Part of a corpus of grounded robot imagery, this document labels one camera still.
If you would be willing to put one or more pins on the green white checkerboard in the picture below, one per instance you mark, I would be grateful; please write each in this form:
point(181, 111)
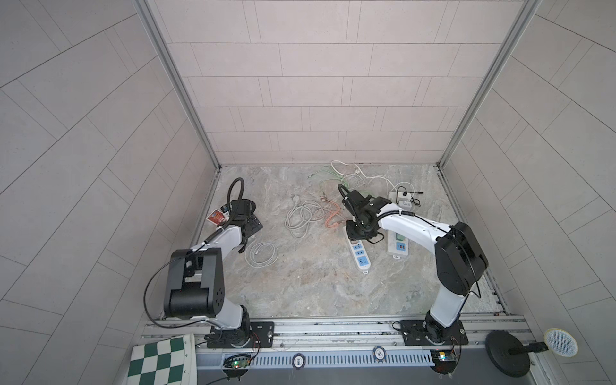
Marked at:
point(170, 361)

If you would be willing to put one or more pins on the right circuit board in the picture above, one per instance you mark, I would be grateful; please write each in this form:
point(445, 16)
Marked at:
point(445, 362)

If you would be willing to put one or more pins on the small blue socket power strip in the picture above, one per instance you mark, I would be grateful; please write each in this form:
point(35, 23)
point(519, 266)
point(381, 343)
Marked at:
point(359, 254)

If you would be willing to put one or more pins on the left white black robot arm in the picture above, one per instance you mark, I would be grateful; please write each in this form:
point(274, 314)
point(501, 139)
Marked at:
point(195, 289)

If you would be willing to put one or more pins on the left circuit board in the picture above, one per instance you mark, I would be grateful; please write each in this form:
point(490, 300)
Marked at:
point(236, 366)

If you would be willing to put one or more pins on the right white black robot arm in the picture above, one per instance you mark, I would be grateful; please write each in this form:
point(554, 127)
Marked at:
point(460, 260)

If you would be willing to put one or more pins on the pink charger with cable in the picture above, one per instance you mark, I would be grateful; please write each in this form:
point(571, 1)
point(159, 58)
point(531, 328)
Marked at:
point(334, 217)

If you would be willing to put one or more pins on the white charger with black cable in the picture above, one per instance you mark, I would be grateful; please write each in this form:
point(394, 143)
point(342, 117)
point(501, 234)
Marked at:
point(405, 199)

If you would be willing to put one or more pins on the red card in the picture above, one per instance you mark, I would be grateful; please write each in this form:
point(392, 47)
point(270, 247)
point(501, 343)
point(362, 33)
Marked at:
point(217, 217)

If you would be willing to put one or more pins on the circuit board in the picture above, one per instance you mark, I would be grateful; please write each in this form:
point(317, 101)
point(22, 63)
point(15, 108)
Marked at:
point(445, 362)
point(236, 366)

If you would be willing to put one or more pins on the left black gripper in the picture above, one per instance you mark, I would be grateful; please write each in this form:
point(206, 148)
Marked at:
point(253, 223)

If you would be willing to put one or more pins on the long colourful socket power strip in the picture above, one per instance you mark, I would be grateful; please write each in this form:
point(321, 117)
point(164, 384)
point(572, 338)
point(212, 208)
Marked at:
point(397, 244)

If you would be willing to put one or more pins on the white round mesh disc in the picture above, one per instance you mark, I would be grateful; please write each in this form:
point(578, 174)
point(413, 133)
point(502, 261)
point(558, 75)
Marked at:
point(561, 342)

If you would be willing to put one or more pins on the black round stand base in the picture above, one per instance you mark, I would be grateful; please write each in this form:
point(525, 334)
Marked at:
point(509, 355)

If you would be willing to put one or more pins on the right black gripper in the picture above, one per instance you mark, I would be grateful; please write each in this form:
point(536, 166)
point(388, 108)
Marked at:
point(352, 235)

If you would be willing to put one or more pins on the aluminium rail frame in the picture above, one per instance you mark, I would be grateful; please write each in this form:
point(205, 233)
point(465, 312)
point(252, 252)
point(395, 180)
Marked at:
point(346, 342)

